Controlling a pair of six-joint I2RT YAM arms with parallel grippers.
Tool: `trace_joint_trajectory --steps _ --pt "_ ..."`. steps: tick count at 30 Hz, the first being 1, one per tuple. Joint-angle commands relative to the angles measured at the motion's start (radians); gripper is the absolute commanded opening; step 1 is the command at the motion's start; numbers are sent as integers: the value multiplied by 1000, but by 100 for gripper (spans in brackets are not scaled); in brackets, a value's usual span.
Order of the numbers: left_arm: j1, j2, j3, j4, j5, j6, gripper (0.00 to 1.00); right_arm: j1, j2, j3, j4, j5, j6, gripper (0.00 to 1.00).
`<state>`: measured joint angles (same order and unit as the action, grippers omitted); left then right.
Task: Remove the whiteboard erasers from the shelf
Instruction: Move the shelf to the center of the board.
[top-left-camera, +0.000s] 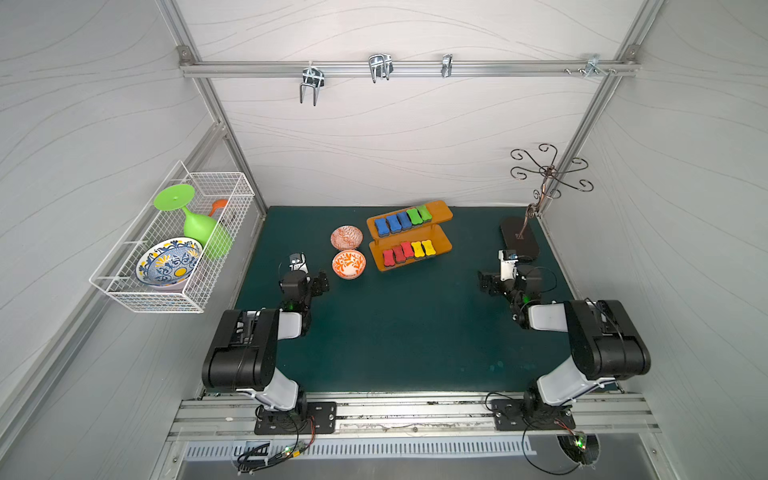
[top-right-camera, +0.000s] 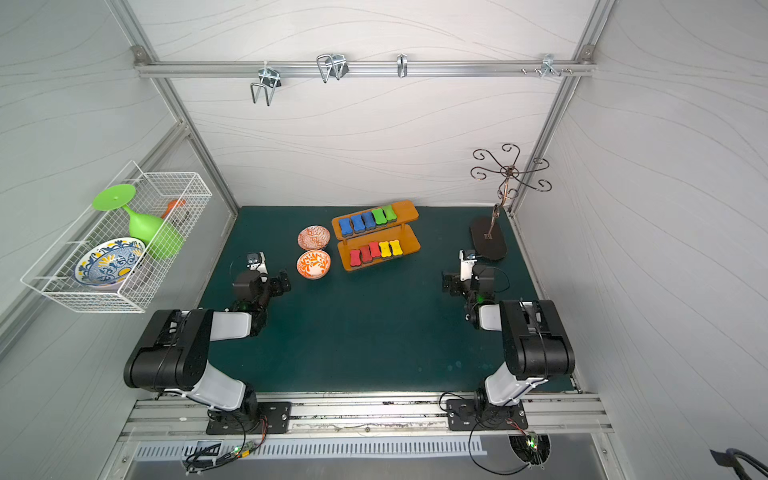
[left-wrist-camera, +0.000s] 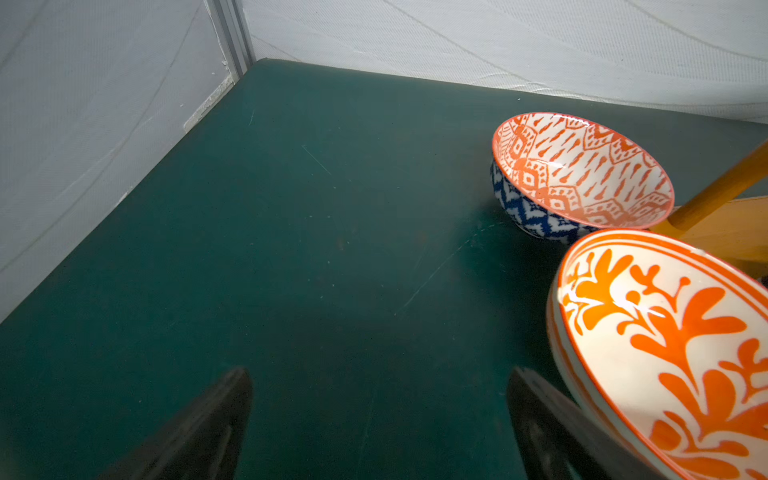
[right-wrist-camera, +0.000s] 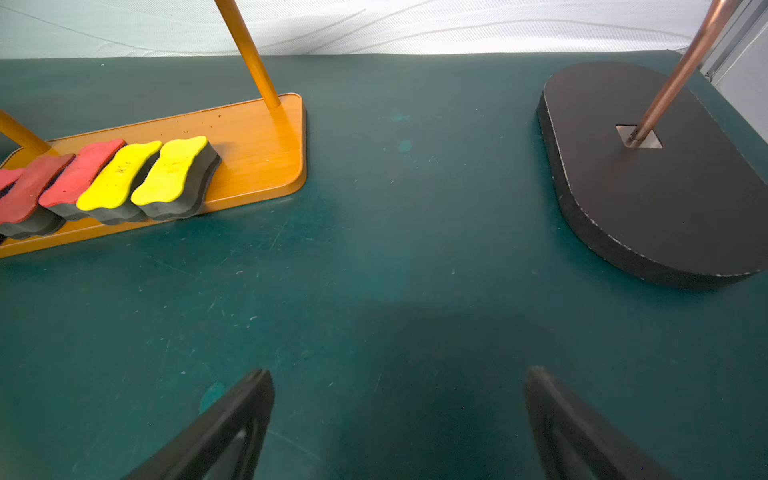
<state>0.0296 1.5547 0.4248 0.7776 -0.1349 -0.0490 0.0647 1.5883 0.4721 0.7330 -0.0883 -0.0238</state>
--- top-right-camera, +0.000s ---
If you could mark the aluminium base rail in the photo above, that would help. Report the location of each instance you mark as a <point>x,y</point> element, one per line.
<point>370,414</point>

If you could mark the orange item in basket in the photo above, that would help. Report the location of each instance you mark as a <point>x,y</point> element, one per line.
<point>175,210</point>

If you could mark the green eraser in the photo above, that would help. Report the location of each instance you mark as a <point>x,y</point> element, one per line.
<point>379,216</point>
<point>389,214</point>

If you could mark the red eraser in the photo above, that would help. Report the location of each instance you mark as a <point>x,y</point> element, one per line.
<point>355,258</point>
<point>375,250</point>
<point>365,254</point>

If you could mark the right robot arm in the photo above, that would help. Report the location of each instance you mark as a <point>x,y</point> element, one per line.
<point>535,344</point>

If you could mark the single metal hook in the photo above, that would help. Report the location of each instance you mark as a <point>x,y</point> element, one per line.
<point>402,65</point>

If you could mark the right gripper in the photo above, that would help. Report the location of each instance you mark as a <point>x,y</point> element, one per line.
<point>452,283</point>

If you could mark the red patterned bowl rear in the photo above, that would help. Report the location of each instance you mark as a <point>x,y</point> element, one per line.
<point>314,237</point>

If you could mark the orange two-tier shelf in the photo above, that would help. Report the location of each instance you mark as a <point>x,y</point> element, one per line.
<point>400,230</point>

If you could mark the metal hook right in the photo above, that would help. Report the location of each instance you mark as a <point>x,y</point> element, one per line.
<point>547,69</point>

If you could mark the double metal hook left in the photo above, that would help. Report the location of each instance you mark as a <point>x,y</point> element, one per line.
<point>268,81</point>

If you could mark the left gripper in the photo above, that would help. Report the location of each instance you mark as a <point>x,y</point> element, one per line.
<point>276,284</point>

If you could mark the orange patterned bowl front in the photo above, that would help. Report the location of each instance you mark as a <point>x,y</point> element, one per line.
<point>313,264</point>

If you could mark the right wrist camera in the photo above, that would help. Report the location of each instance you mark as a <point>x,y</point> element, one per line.
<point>468,259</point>

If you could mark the yellow eraser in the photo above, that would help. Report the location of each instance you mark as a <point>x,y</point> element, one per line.
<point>385,251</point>
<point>395,248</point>

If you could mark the blue yellow patterned bowl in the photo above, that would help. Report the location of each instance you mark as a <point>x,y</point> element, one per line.
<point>109,263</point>

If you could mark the green plastic goblet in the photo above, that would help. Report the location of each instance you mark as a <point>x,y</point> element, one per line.
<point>162,239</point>

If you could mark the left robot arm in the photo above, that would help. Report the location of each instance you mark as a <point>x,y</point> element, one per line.
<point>172,354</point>

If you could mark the aluminium crossbar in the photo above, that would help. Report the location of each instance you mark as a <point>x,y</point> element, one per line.
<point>357,69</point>

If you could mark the metal jewelry stand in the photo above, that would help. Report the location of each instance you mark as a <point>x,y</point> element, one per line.
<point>487,237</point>

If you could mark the blue eraser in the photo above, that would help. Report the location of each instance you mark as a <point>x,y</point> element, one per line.
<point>346,227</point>
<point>358,223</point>
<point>369,220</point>

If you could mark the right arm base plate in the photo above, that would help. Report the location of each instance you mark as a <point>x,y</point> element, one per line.
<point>466,415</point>

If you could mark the double metal hook middle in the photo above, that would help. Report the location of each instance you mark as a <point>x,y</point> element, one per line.
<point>332,65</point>

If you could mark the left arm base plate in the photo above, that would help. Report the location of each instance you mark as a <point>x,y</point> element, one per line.
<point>271,417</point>

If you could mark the double metal hook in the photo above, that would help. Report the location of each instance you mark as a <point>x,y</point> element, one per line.
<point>332,65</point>
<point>268,81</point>

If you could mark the white wire basket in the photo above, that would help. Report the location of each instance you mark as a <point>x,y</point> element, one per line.
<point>52,274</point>

